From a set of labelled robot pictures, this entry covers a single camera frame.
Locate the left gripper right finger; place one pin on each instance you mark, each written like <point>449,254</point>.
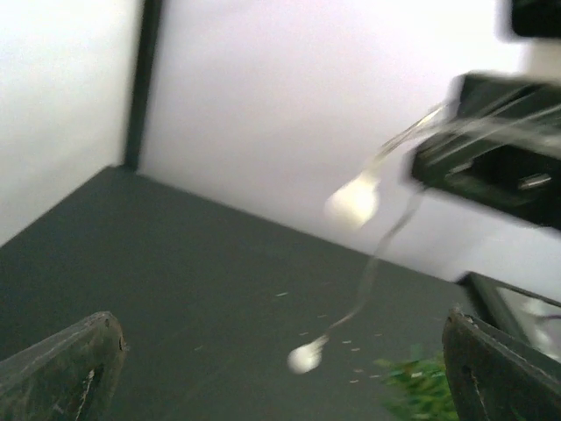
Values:
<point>494,377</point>

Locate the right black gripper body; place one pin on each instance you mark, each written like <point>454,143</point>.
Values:
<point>499,146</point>

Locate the left black frame post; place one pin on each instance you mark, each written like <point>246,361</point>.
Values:
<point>150,22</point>

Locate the small green christmas tree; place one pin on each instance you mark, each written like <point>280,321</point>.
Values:
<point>418,387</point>

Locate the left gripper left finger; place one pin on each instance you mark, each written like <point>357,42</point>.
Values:
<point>71,375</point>

